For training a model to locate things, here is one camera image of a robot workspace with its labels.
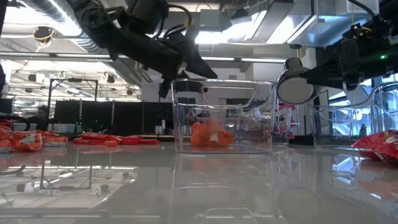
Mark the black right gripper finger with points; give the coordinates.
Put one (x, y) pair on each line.
(326, 76)

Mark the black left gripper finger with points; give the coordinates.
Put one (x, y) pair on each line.
(196, 59)
(164, 88)

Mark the red KitKat candy bar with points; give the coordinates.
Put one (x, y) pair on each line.
(132, 140)
(150, 142)
(96, 139)

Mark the clear plastic bin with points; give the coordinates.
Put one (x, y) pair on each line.
(248, 130)
(351, 124)
(286, 124)

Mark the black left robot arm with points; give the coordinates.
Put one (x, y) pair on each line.
(93, 21)

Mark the small orange candy piece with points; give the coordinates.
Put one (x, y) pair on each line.
(111, 143)

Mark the red Skittles candy pack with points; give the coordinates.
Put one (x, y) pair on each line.
(379, 146)

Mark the black partition panel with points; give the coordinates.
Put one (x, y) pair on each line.
(127, 118)

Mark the ceiling light bar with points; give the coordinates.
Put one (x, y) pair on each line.
(248, 59)

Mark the clear storage container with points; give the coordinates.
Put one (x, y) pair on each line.
(63, 128)

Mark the person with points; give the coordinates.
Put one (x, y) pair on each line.
(43, 116)

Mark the black metal frame stand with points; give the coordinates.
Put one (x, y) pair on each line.
(49, 99)

